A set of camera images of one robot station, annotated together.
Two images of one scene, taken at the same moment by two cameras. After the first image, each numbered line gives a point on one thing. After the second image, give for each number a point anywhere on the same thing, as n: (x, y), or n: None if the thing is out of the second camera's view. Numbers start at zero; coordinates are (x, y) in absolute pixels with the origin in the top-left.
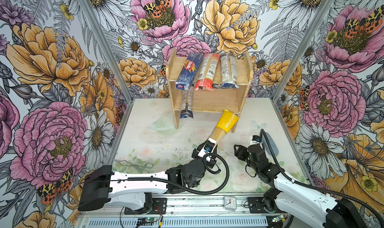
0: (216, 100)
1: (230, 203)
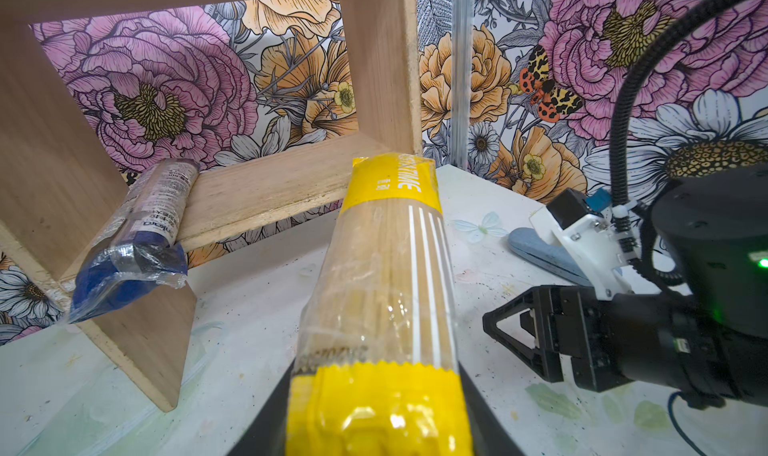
0: (56, 177)
1: None
